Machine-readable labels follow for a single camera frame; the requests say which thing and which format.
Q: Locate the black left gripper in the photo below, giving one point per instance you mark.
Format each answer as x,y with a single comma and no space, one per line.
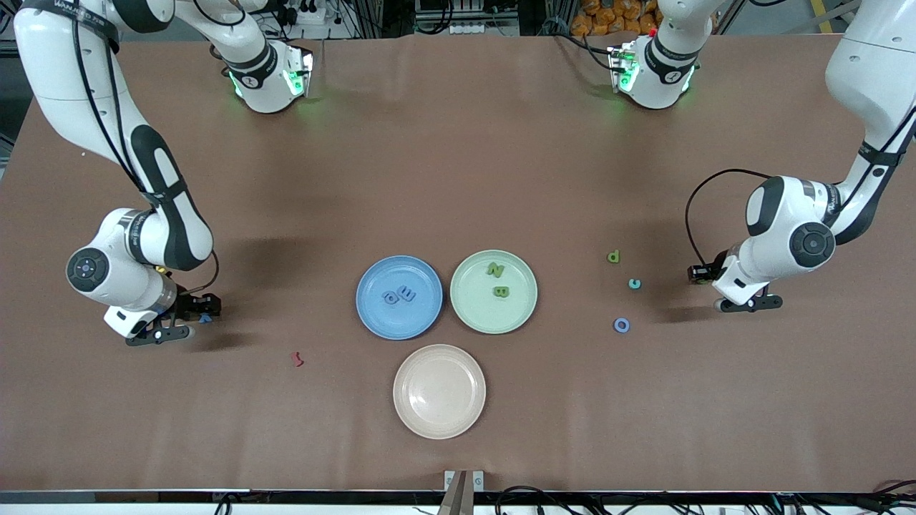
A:
704,272

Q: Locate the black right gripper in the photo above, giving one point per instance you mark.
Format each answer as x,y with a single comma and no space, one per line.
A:
189,305

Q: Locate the blue foam letter a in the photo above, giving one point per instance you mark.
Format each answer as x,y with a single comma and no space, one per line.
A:
394,298

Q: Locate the blue foam letter E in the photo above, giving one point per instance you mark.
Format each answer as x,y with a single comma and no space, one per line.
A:
406,293

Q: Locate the green foam letter N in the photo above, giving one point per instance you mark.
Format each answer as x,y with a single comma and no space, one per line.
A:
495,270

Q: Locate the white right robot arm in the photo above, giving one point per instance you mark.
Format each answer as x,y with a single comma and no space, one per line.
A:
64,64

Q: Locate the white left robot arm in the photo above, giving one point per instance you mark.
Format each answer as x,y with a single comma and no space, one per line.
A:
873,64

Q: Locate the blue foam letter O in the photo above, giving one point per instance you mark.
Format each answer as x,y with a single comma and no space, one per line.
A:
616,325

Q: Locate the red foam letter I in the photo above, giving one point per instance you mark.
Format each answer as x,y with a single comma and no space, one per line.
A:
298,360

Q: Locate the blue plate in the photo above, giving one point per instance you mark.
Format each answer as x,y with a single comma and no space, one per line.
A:
422,315

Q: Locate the light green plate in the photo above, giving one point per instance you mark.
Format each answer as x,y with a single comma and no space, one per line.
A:
472,307

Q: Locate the beige plate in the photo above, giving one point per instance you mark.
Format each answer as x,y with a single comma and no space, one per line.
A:
439,391

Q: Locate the pile of orange objects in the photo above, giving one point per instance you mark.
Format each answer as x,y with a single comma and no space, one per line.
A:
608,18

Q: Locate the power strip with plugs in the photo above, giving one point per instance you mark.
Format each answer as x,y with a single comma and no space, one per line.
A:
308,13

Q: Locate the white power strip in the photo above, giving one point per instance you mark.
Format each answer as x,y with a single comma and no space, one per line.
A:
469,28

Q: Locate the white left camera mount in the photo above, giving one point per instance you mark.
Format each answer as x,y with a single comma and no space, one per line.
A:
741,287

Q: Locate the metal camera bracket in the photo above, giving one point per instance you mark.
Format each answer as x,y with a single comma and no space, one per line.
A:
458,493

